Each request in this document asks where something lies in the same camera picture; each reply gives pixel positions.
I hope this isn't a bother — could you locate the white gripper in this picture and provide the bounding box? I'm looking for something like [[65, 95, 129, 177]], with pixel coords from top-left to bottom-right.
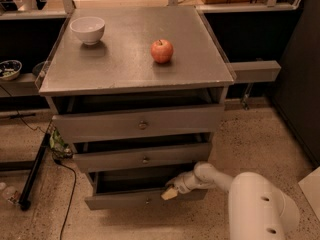
[[161, 171, 202, 201]]

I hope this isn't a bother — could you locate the grey bottom drawer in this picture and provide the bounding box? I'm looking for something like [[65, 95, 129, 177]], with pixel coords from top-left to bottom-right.
[[85, 163, 194, 210]]

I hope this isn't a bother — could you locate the grey drawer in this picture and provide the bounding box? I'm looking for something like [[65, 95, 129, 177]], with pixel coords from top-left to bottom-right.
[[53, 104, 224, 143], [74, 143, 212, 172], [85, 163, 194, 210]]

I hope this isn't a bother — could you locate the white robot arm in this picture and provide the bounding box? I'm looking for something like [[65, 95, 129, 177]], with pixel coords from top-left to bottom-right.
[[161, 162, 300, 240]]

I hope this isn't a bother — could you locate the grey middle drawer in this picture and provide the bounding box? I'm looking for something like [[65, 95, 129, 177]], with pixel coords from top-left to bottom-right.
[[74, 143, 212, 172]]

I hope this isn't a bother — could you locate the grey top drawer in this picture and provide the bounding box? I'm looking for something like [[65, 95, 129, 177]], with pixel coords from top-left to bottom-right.
[[53, 104, 224, 143]]

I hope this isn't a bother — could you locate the grey drawer cabinet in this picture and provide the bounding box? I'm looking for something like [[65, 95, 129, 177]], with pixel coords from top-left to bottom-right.
[[38, 5, 236, 185]]

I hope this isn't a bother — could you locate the green snack bag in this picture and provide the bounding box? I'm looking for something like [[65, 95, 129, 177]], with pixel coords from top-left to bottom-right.
[[49, 129, 73, 159]]

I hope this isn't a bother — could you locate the red apple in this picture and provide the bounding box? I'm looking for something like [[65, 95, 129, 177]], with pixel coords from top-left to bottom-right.
[[150, 39, 174, 64]]

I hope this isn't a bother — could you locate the white panel on floor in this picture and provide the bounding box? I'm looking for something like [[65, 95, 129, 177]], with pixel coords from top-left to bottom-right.
[[298, 166, 320, 221]]

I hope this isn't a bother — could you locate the grey side shelf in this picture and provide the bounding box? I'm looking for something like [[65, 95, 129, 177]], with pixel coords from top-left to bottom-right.
[[231, 60, 281, 83]]

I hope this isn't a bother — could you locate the black metal bar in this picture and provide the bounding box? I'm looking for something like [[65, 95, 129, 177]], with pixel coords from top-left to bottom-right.
[[19, 133, 50, 211]]

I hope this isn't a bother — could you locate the clear plastic bottle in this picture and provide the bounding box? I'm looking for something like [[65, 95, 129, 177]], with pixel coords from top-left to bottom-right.
[[0, 182, 20, 205]]

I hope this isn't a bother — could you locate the white ceramic bowl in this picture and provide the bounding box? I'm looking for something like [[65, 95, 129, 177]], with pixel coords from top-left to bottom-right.
[[70, 16, 105, 45]]

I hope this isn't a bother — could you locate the patterned small bowl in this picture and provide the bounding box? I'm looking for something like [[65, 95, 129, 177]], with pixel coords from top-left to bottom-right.
[[0, 60, 22, 81]]

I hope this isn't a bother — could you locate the black floor cable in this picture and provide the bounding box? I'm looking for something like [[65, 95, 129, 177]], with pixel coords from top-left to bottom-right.
[[53, 157, 78, 240]]

